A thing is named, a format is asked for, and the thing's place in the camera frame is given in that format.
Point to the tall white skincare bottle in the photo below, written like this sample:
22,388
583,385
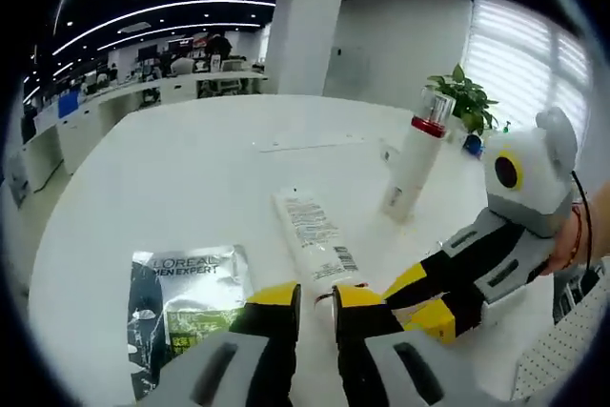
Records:
414,173

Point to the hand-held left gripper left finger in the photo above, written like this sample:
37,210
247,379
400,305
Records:
271,331

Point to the white skincare tube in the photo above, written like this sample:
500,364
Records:
310,235

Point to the white office workbench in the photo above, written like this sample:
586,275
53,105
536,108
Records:
143,92

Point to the potted green plant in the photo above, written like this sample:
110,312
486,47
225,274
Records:
469,97

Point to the green and black skincare sachet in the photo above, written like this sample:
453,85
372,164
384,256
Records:
190,283

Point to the blue storage box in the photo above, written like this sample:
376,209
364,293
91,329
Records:
67,105

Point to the white polka dot garment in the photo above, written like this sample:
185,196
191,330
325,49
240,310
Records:
562,354

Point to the person's right hand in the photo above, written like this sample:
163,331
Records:
564,245

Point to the white window blinds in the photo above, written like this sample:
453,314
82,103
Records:
519,54

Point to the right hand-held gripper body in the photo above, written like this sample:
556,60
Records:
538,188

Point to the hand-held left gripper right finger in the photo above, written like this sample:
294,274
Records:
362,331

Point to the blue object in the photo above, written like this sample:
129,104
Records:
473,145

